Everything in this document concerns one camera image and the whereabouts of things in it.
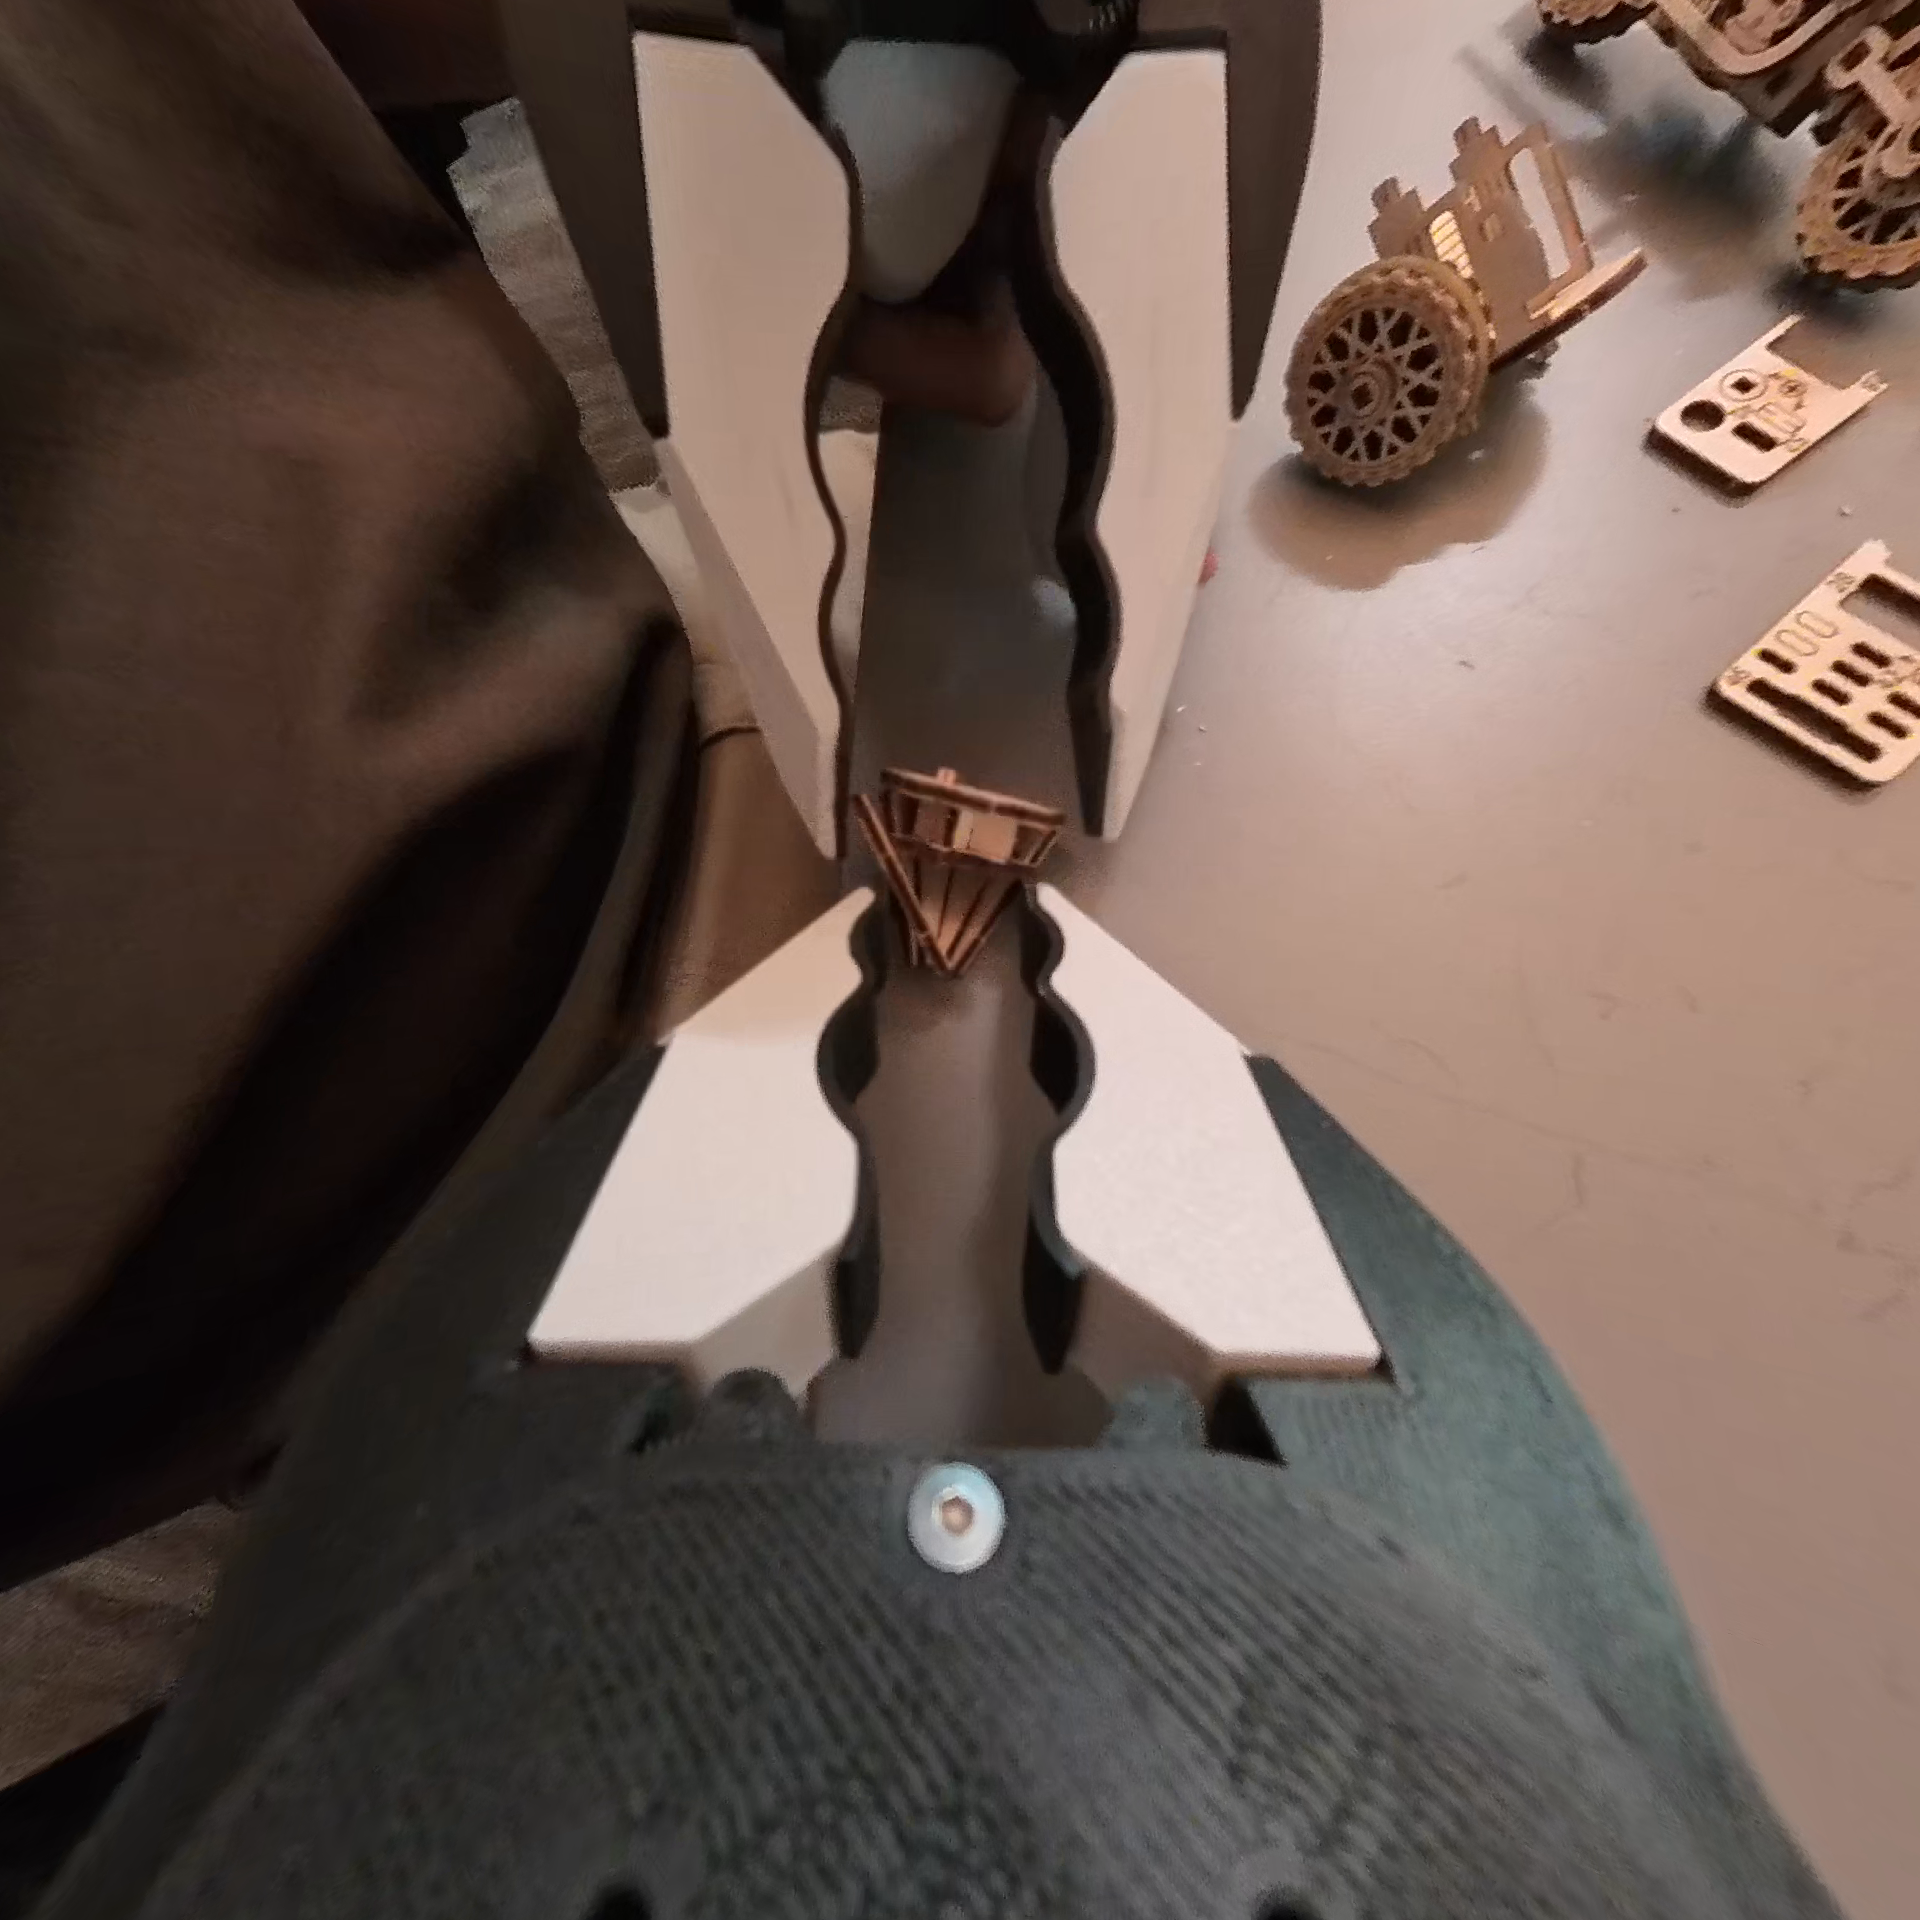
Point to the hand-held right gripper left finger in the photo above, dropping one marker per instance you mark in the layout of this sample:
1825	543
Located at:
677	1201

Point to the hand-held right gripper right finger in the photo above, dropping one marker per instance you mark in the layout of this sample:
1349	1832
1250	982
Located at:
1200	1201

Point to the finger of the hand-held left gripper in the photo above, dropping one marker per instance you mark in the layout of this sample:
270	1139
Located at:
1157	300
716	300

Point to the small wooden model wheel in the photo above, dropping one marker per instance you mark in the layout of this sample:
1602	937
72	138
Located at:
960	858

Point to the person's left hand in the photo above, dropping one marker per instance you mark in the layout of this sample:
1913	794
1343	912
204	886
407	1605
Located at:
938	369

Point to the wooden wheel axle assembly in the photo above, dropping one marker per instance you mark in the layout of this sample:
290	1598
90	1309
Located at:
1379	357

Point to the wooden vehicle model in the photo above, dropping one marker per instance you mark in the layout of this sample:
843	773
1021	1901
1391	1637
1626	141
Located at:
1799	91

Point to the small engraved wooden panel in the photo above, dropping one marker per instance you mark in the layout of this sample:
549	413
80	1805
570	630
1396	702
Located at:
1756	414

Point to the person's dark clothing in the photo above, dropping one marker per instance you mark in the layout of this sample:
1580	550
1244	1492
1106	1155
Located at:
302	678

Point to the wooden panel with slots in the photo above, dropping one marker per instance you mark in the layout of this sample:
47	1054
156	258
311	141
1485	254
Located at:
1825	686

